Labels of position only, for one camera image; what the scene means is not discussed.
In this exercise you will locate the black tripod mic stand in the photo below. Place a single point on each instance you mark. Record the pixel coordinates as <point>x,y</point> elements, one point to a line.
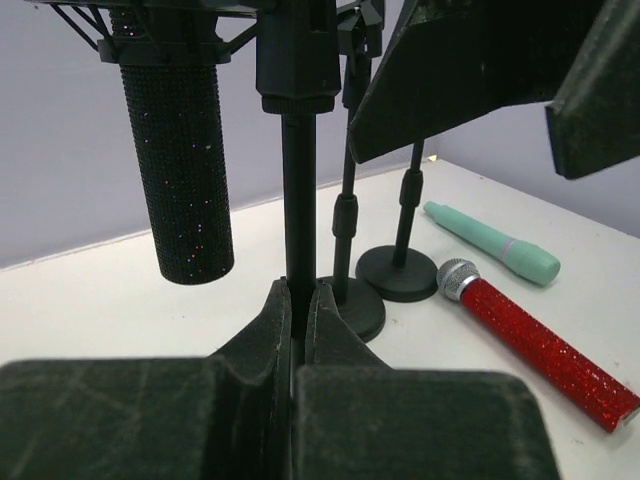
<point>297,77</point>

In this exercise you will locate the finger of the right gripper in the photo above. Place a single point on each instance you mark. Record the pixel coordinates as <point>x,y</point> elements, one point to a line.
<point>593,121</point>
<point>450,62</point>

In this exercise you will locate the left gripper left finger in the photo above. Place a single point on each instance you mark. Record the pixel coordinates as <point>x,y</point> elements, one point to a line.
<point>223,416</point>

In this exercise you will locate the right round-base mic stand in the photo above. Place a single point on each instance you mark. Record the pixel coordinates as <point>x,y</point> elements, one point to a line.
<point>397,272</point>

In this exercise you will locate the black glitter microphone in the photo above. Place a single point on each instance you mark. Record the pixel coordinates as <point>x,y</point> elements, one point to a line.
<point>171,89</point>

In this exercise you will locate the teal green microphone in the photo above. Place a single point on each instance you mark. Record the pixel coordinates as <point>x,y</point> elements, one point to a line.
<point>523,258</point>

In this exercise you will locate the red glitter microphone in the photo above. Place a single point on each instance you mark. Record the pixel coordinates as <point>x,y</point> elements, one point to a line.
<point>601,397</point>

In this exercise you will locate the middle round-base mic stand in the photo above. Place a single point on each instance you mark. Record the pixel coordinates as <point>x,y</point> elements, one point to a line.
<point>360,35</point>

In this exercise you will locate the round-base mic stand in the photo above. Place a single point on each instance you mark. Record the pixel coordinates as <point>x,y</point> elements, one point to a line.
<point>360,35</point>
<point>397,272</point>

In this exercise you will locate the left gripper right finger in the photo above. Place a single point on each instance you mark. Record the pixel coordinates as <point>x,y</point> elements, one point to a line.
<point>358,418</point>

